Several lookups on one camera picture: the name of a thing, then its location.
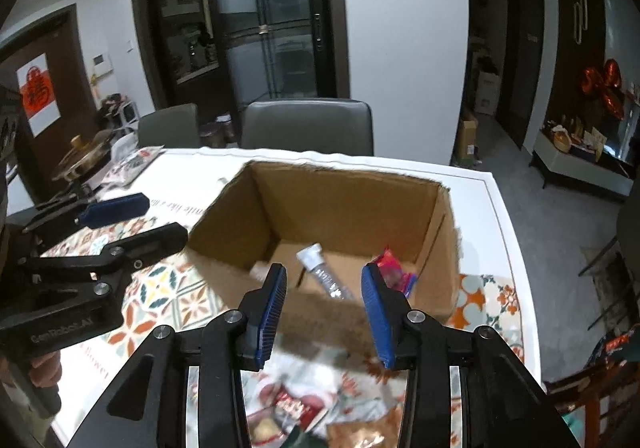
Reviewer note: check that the brown cardboard box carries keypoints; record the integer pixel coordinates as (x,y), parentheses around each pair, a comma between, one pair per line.
(325,208)

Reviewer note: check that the red and white wall poster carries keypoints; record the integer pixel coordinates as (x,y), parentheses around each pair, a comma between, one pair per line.
(39,95)

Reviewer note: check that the white storage box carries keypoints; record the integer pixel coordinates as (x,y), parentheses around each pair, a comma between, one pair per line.
(486,92)

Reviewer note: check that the narrow grey dining chair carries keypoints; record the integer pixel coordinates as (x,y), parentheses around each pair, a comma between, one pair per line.
(167,125)

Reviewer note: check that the clear tube snack packet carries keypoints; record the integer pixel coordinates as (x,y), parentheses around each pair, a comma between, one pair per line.
(325,273)

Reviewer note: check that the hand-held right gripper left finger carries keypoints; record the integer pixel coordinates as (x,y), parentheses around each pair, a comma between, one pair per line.
(270,313)

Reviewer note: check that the brown snack packet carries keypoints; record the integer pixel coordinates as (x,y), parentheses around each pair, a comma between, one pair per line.
(360,435)

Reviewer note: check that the wooden chair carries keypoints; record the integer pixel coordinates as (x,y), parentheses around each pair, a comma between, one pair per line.
(590,408)

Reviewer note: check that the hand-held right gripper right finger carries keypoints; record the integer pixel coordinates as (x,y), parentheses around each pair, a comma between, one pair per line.
(375,323)

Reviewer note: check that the low white sideboard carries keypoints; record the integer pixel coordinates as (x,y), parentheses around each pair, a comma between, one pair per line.
(580,170)

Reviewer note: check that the small pale snack packet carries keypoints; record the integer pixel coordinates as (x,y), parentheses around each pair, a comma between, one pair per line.
(260,271)

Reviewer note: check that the yellow snack packet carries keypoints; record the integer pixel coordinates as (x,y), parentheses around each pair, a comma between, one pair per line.
(265,430)

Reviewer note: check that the person's left hand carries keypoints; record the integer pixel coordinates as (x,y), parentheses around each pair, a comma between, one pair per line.
(46,369)

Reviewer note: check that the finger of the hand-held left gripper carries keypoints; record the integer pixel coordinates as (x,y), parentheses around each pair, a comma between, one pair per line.
(150,243)
(115,210)

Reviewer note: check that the white wall panel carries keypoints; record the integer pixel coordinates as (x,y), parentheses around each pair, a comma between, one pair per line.
(101,65)

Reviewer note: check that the brown carton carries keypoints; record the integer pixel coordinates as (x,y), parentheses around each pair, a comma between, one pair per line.
(467,137)

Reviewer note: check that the dark red snack packet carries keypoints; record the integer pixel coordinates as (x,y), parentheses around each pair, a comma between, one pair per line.
(297,408)

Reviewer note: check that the green snack packet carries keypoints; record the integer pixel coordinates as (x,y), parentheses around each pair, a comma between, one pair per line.
(306,440)

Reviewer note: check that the floral pouch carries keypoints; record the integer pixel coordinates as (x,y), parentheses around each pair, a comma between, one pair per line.
(131,165)

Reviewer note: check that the metal hot pot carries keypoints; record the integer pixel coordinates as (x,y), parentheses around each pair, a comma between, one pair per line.
(82,160)

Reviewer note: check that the red foil balloons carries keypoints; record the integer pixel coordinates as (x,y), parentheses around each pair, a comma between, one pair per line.
(607,87)

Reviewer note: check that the glass sliding door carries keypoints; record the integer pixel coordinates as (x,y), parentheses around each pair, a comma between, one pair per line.
(280,12)

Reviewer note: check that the wide grey dining chair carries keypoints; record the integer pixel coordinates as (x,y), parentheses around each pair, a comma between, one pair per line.
(305,125)

